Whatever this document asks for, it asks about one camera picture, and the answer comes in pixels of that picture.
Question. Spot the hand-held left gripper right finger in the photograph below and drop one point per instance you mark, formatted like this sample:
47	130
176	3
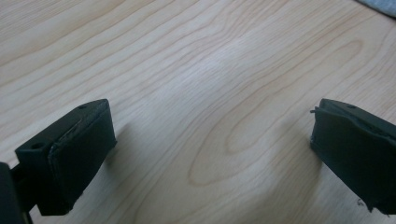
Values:
358	155

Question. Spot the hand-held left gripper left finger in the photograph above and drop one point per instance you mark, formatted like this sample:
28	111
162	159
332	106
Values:
71	155

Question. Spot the grey cloth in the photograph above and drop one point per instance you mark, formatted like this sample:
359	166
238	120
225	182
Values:
383	4

